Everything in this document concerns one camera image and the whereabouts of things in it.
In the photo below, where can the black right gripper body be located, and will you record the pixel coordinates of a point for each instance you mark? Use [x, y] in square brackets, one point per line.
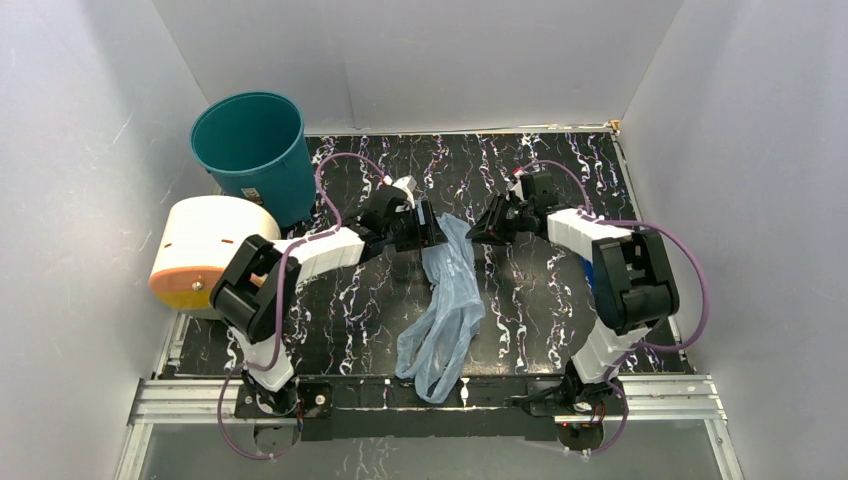
[519, 222]

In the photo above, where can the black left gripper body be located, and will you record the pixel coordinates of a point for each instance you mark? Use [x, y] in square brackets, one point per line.
[405, 235]

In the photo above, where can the blue stapler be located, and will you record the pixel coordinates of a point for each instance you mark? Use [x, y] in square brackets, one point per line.
[586, 272]

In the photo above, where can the light blue plastic bag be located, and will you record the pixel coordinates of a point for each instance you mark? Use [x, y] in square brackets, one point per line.
[432, 351]

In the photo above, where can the cream orange round container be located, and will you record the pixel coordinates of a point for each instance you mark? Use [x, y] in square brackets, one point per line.
[201, 236]

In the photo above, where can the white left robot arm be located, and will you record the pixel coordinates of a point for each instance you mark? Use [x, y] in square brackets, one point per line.
[257, 287]

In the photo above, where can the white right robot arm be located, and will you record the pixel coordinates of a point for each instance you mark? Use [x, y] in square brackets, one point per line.
[630, 278]

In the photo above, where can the teal plastic trash bin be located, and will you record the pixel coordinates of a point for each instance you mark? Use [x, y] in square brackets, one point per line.
[253, 145]

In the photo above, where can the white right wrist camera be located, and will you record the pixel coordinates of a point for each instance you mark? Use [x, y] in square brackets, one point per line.
[516, 187]

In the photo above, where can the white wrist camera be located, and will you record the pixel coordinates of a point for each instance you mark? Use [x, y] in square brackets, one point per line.
[516, 187]
[407, 184]

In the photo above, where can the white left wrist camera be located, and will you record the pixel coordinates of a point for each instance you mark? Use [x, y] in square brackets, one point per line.
[407, 184]

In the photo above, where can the black front mounting rail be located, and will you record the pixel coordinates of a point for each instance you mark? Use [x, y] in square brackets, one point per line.
[424, 401]

